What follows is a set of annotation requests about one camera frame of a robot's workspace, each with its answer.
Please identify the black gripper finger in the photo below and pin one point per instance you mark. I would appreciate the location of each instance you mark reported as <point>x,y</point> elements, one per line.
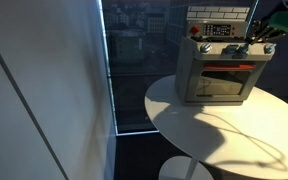
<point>270,36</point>
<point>259,26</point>

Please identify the small red stove button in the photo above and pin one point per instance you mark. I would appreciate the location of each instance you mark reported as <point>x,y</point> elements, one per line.
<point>233,33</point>
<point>233,28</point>

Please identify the large red round stove button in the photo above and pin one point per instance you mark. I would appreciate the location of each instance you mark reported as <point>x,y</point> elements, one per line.
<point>194,30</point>

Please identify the grey toy stove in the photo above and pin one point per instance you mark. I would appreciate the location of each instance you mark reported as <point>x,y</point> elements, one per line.
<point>187,76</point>

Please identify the thin window frame bar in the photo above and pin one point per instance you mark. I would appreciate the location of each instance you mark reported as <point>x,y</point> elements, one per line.
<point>254,8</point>

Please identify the white table pedestal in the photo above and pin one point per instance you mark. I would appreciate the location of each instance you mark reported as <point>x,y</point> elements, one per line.
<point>174,170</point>

